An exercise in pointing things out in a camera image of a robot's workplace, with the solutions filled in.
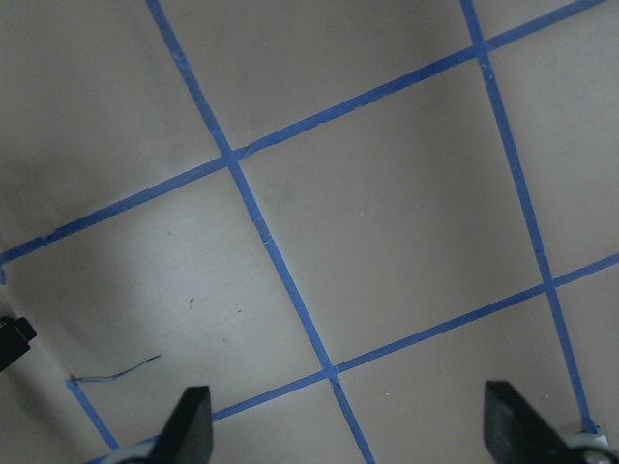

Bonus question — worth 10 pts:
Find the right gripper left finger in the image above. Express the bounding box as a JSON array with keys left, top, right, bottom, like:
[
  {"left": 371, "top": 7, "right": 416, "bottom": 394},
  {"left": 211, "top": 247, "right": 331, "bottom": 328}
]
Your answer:
[{"left": 108, "top": 385, "right": 215, "bottom": 464}]

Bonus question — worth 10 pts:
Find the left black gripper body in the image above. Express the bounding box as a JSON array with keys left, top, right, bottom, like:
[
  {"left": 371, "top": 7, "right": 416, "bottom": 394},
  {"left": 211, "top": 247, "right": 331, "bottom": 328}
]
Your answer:
[{"left": 0, "top": 316, "right": 37, "bottom": 371}]

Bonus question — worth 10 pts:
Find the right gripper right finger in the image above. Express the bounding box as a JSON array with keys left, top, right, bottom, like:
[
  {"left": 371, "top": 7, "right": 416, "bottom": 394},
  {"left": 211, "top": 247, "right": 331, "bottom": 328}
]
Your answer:
[{"left": 483, "top": 380, "right": 619, "bottom": 464}]

